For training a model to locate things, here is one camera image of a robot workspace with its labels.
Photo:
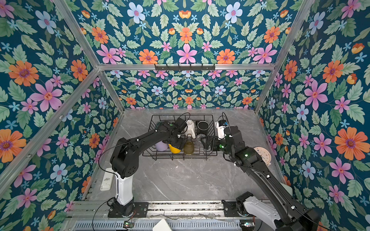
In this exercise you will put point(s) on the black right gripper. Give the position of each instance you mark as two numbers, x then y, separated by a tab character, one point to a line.
215	140

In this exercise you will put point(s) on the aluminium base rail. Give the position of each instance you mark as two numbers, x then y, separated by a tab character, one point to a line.
151	209

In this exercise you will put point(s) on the clear glass cup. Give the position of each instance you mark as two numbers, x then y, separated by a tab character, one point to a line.
200	138

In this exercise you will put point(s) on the yellow mug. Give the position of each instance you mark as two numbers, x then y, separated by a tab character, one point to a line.
174	150

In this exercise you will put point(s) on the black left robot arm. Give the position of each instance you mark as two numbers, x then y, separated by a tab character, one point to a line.
125	160

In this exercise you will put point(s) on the black wall hook rail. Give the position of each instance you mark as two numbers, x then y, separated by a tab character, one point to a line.
184	67

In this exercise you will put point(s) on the black mug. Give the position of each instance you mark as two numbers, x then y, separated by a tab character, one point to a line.
202	127

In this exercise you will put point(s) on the olive green glass cup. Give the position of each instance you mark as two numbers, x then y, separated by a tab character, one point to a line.
189	148

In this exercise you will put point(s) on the white remote control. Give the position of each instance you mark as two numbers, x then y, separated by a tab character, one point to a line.
107	179

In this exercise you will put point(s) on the white faceted mug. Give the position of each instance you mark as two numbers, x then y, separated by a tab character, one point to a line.
190	131

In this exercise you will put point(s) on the lavender cup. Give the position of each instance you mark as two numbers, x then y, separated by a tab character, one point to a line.
161	146

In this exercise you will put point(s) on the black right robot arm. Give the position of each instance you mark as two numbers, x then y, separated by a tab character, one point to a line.
285	213

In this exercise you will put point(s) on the beige round plate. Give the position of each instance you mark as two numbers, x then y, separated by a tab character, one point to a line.
265	155

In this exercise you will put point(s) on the black wire dish rack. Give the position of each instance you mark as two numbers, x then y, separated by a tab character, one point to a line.
200	152

